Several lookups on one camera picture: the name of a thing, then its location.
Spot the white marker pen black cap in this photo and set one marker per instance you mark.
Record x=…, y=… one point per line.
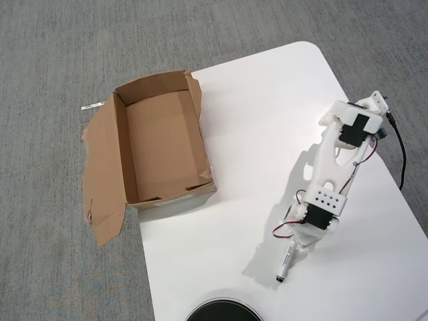
x=285, y=264

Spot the grey table clamp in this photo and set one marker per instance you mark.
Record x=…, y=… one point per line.
x=380, y=134

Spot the small white paper strip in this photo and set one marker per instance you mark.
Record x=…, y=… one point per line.
x=90, y=107

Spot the black round disc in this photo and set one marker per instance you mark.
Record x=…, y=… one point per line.
x=224, y=311

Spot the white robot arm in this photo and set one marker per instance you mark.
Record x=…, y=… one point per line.
x=329, y=157

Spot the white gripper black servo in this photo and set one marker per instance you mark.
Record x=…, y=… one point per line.
x=303, y=239

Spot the open brown cardboard box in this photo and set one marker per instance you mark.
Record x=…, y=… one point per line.
x=107, y=167

